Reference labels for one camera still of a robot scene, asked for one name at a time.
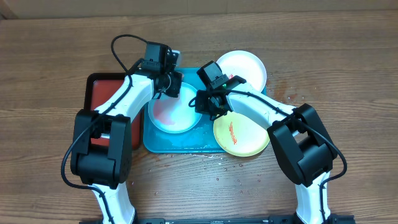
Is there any yellow plate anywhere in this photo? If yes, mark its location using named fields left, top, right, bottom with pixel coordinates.
left=213, top=112, right=270, bottom=157

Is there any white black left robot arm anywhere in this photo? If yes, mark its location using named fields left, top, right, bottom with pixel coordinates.
left=61, top=58, right=182, bottom=223

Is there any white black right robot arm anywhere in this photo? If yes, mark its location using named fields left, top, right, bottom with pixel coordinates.
left=189, top=76, right=342, bottom=223

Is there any black tray with red liquid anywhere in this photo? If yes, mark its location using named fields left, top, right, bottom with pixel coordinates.
left=83, top=73, right=144, bottom=151

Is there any teal plastic tray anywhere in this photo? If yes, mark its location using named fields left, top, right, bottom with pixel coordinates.
left=142, top=67, right=268, bottom=154

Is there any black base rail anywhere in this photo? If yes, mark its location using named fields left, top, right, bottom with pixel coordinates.
left=79, top=214, right=356, bottom=224

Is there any white plate with red stain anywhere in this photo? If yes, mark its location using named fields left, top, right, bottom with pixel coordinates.
left=216, top=50, right=267, bottom=92

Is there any light blue plate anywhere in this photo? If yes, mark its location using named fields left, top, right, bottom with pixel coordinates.
left=148, top=82, right=201, bottom=134

